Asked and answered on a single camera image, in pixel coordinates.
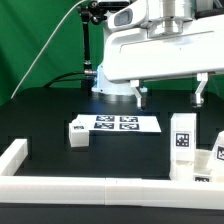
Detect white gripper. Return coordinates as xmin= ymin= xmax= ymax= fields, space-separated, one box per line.
xmin=103 ymin=0 xmax=224 ymax=110

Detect white round stool seat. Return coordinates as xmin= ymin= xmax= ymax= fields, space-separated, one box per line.
xmin=169 ymin=149 xmax=224 ymax=183

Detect white marker sheet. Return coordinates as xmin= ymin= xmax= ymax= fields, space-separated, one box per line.
xmin=72 ymin=114 xmax=161 ymax=133

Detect black camera on mount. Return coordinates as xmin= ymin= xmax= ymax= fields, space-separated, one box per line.
xmin=90 ymin=0 xmax=131 ymax=10

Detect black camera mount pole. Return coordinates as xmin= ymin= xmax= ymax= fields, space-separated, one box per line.
xmin=78 ymin=1 xmax=106 ymax=72

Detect black cables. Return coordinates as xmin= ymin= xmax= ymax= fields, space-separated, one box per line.
xmin=43 ymin=69 xmax=98 ymax=89

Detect white cable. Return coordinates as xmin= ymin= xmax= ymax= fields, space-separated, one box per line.
xmin=10 ymin=0 xmax=88 ymax=100

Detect white left fence wall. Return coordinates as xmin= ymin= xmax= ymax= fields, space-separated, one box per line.
xmin=0 ymin=139 xmax=28 ymax=176

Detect white fence wall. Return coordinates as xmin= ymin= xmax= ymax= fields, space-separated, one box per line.
xmin=0 ymin=139 xmax=28 ymax=176
xmin=0 ymin=176 xmax=224 ymax=210

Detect white front fence wall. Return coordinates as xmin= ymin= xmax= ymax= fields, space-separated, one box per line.
xmin=0 ymin=176 xmax=224 ymax=210

